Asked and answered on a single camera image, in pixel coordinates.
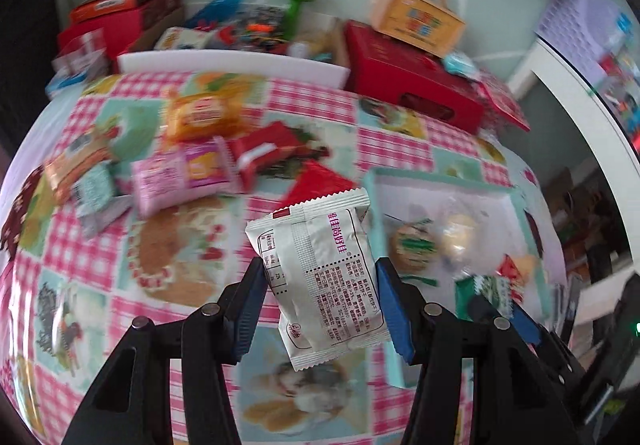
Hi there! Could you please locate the purple patterned wall hanging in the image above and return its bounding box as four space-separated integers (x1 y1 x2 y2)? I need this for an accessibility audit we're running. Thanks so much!
535 0 632 87

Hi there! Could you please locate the clear red plastic box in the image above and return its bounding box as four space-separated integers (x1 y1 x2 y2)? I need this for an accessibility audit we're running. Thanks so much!
46 28 110 101

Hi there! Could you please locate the dark colourful snack bag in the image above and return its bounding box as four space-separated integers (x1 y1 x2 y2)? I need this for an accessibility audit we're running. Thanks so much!
217 4 288 53

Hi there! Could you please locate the green wrapped round cookie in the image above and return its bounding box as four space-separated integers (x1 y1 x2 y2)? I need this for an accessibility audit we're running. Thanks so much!
385 214 439 288

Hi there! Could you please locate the red patterned box lid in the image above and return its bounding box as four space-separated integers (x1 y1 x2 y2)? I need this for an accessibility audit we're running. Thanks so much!
473 69 530 132

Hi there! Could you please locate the green white snack packet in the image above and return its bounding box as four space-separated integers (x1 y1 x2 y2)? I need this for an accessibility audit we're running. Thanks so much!
454 275 513 321

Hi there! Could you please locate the red patterned flat packet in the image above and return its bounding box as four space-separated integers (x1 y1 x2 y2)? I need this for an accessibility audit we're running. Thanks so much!
277 160 358 210

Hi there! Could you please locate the red snack packet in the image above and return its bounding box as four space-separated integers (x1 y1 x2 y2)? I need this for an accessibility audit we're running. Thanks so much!
497 255 526 304

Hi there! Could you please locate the large red gift box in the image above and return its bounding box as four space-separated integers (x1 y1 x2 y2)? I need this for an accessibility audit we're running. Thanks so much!
344 20 485 134

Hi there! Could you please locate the white foam tray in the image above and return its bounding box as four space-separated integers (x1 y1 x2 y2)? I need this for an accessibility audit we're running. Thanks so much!
361 166 554 391

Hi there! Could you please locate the red white wrapped snack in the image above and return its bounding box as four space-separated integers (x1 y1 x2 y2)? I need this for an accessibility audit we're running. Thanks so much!
228 121 304 193

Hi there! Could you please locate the white table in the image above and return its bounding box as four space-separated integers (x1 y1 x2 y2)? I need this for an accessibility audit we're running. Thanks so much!
506 36 640 326

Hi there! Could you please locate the checkered picture tablecloth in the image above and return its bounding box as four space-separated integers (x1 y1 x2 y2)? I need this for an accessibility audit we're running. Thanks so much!
1 72 566 444

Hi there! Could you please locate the red boxes stack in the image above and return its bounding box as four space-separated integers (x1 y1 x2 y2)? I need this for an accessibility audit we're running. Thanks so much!
58 0 184 69

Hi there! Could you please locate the white foam board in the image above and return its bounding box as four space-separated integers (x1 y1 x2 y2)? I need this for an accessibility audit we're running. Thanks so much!
117 50 350 89

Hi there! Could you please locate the orange brown biscuit packet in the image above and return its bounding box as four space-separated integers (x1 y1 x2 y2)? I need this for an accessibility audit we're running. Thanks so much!
44 127 117 206

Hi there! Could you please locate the white round cake packet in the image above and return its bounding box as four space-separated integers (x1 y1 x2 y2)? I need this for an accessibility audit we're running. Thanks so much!
436 196 485 276

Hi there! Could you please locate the green dumbbell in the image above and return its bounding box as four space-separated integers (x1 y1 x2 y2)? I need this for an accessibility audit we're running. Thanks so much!
282 0 314 40

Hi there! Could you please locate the yellow pudding jelly cup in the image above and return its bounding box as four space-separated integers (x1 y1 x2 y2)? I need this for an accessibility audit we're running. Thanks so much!
512 254 539 287

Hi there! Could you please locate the white silver snack packet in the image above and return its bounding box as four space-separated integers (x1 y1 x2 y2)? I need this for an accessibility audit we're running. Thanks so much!
245 188 390 371

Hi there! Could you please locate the yellow soft bread packet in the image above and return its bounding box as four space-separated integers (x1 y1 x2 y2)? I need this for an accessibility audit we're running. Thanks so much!
163 92 246 143

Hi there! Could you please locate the pink swiss roll packet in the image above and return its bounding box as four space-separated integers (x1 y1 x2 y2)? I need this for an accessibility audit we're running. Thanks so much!
131 136 241 219

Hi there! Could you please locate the cardboard box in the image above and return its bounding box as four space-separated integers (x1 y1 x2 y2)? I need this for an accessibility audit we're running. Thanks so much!
286 12 350 69

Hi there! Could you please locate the light blue tissue packet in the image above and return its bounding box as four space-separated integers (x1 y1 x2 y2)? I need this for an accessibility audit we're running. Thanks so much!
442 51 480 81

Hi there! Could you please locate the yellow children's day box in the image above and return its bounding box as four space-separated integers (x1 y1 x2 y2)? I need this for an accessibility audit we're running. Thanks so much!
369 0 466 58

